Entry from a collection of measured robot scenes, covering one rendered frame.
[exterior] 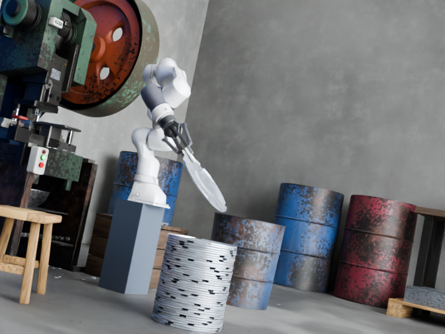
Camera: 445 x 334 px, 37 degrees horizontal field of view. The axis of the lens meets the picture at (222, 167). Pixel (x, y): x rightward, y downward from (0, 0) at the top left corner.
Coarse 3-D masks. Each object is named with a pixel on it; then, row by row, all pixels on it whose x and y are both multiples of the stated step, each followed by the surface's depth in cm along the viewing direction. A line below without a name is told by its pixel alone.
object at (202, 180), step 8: (184, 160) 269; (192, 168) 274; (200, 168) 286; (192, 176) 264; (200, 176) 275; (208, 176) 290; (200, 184) 269; (208, 184) 278; (208, 192) 272; (216, 192) 285; (216, 200) 276; (216, 208) 268; (224, 208) 280
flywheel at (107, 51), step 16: (80, 0) 421; (96, 0) 415; (112, 0) 409; (96, 16) 418; (112, 16) 412; (128, 16) 401; (96, 32) 415; (112, 32) 412; (128, 32) 403; (96, 48) 409; (112, 48) 407; (128, 48) 401; (96, 64) 411; (112, 64) 405; (128, 64) 395; (96, 80) 409; (112, 80) 403; (64, 96) 414; (80, 96) 408; (96, 96) 402
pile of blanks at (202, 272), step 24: (168, 240) 271; (168, 264) 266; (192, 264) 260; (216, 264) 262; (168, 288) 263; (192, 288) 260; (216, 288) 263; (168, 312) 261; (192, 312) 264; (216, 312) 264
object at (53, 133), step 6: (42, 126) 367; (48, 126) 365; (54, 126) 363; (60, 126) 359; (66, 126) 358; (42, 132) 367; (48, 132) 365; (54, 132) 368; (60, 132) 372; (48, 138) 365; (54, 138) 368; (48, 144) 365; (54, 144) 369
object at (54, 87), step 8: (56, 56) 375; (56, 64) 375; (64, 64) 380; (56, 72) 376; (64, 72) 382; (56, 80) 377; (32, 88) 372; (40, 88) 369; (48, 88) 370; (56, 88) 378; (24, 96) 374; (32, 96) 371; (40, 96) 368; (48, 96) 369; (56, 96) 374; (48, 104) 374; (56, 104) 375
